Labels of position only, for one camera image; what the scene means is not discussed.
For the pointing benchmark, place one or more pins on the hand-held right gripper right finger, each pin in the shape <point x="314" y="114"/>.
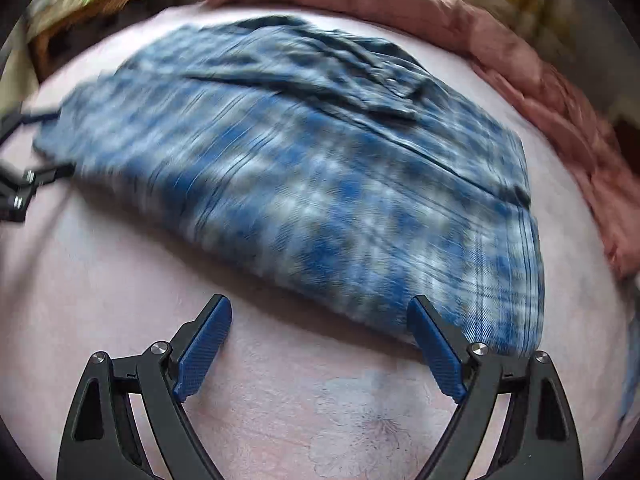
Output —
<point x="440" y="355"/>

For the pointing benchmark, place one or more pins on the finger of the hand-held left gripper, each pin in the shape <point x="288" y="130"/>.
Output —
<point x="47" y="175"/>
<point x="35" y="118"/>

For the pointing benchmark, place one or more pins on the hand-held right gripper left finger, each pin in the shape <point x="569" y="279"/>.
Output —
<point x="205" y="350"/>

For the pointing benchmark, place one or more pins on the blue plaid shirt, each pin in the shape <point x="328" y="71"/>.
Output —
<point x="300" y="185"/>

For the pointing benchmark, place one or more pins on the pink floral bed sheet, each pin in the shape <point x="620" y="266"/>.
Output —
<point x="300" y="410"/>

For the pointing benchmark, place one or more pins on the cluttered wooden desk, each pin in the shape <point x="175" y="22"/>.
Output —
<point x="100" y="5"/>

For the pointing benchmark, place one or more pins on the pink duvet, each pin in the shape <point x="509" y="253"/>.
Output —
<point x="525" y="60"/>

